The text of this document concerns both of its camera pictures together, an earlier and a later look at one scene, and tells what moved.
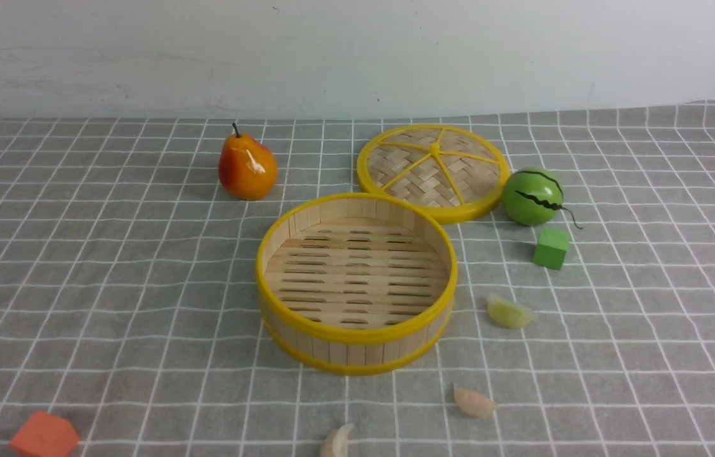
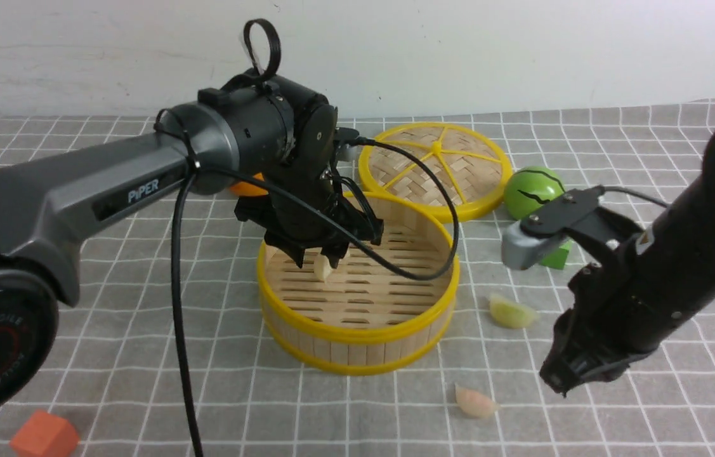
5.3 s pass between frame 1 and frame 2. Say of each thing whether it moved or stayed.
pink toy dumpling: stayed
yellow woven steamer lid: stayed
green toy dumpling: stayed
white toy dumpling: moved
